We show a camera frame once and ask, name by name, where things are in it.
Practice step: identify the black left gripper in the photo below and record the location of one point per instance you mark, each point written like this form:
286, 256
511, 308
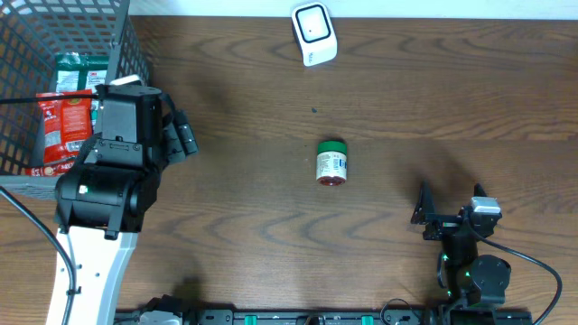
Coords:
178, 138

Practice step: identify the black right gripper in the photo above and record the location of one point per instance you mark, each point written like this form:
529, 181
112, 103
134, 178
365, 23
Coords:
425, 213

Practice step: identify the red snack bag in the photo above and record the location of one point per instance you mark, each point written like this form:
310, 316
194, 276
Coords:
67, 124

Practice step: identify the green lid jar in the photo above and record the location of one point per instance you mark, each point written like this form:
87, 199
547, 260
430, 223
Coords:
331, 163

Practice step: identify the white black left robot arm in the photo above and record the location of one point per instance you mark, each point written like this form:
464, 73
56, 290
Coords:
102, 199

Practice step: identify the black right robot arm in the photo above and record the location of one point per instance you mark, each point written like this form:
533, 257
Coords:
473, 280

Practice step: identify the white barcode scanner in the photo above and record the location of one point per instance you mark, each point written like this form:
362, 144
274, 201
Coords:
314, 33

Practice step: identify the green white 3M package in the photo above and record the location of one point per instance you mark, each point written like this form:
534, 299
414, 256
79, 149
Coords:
76, 71

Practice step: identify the red flat packet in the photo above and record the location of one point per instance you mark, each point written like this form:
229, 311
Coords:
51, 170

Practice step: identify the grey mesh basket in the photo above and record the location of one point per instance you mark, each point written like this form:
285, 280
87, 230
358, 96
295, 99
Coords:
33, 34

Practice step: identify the black mounting rail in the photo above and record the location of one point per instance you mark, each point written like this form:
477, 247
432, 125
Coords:
170, 310

